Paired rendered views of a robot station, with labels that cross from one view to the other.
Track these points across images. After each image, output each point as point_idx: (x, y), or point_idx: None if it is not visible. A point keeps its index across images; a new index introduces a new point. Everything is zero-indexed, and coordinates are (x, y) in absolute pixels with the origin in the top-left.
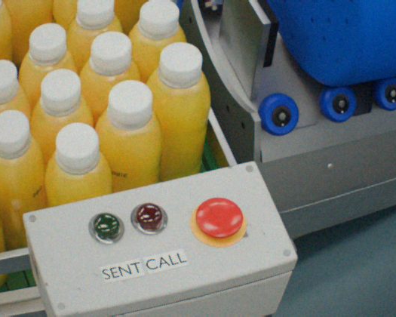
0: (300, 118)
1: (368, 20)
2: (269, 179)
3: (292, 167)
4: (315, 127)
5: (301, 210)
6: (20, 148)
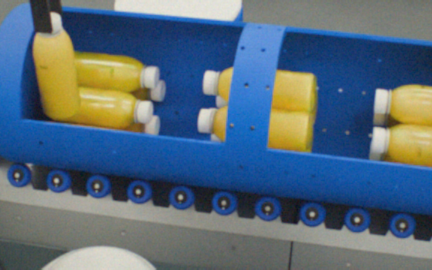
0: (7, 181)
1: None
2: None
3: None
4: (7, 187)
5: (14, 245)
6: None
